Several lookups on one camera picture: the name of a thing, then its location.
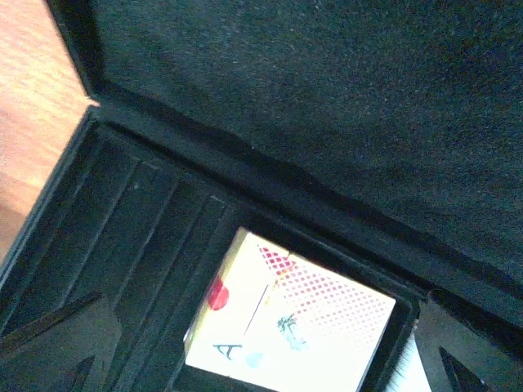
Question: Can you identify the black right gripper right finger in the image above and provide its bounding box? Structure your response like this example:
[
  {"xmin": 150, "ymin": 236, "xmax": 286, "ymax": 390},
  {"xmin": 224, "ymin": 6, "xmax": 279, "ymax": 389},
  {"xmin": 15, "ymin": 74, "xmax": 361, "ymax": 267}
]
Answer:
[{"xmin": 415, "ymin": 290, "xmax": 522, "ymax": 391}]

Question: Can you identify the red playing card deck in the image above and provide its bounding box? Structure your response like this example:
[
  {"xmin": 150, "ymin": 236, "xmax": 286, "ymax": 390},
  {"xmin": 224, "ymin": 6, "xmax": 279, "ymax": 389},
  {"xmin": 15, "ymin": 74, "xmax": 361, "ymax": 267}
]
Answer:
[{"xmin": 184, "ymin": 228, "xmax": 396, "ymax": 391}]

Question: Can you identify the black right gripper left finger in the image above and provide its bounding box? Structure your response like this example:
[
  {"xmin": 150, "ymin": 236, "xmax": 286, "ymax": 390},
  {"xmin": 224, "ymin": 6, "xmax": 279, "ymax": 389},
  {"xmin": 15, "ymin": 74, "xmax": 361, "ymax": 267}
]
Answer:
[{"xmin": 1, "ymin": 292, "xmax": 122, "ymax": 391}]

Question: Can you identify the black poker set case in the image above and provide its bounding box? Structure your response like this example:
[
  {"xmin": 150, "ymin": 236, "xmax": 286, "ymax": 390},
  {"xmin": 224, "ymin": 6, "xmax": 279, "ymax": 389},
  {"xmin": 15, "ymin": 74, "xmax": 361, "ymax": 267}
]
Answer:
[{"xmin": 1, "ymin": 1, "xmax": 522, "ymax": 391}]

